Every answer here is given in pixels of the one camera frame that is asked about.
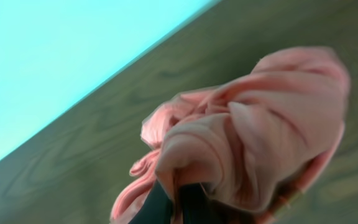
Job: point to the pink garment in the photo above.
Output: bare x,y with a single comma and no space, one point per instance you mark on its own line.
254,144

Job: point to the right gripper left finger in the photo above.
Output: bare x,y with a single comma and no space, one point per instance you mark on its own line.
157,208

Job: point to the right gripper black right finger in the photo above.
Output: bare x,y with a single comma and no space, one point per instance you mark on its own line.
195,206

